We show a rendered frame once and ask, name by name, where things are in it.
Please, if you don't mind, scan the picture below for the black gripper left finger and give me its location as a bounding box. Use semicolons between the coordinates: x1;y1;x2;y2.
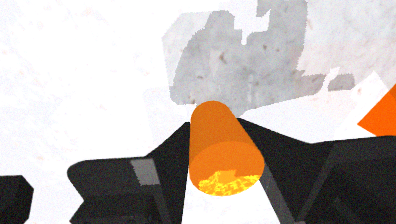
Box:
66;122;190;224

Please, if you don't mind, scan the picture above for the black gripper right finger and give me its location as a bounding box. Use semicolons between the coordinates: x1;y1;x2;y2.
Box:
236;118;396;224

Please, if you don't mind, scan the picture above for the orange knob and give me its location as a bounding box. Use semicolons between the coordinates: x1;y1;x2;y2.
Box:
189;101;265;196

